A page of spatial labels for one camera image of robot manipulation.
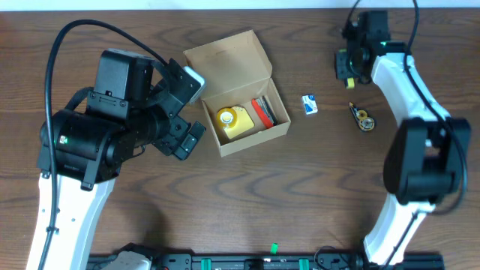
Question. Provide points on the yellow tape roll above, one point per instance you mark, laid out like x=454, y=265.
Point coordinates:
x=227, y=117

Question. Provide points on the black correction tape dispenser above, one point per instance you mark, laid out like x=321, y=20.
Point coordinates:
x=364, y=122

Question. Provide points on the brown cardboard box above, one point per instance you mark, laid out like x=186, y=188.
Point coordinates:
x=237, y=70

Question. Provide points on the yellow sticky notepad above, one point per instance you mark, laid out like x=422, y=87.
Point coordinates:
x=244, y=123

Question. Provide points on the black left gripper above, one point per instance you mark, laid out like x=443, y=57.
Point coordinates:
x=179, y=125

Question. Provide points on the green clip on rail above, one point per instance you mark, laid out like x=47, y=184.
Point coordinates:
x=274, y=249

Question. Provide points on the yellow highlighter pen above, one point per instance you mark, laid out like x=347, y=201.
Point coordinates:
x=349, y=83

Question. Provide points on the white blue staples box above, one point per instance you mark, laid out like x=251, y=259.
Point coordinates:
x=310, y=104

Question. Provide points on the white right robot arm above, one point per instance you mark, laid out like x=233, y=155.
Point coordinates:
x=427, y=159

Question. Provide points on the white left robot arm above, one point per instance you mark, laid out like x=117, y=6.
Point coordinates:
x=74, y=185

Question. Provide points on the red black stapler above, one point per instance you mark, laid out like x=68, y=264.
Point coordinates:
x=264, y=112

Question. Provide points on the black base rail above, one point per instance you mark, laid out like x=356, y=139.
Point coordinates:
x=276, y=262

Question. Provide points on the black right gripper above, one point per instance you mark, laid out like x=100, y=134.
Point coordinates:
x=341, y=64

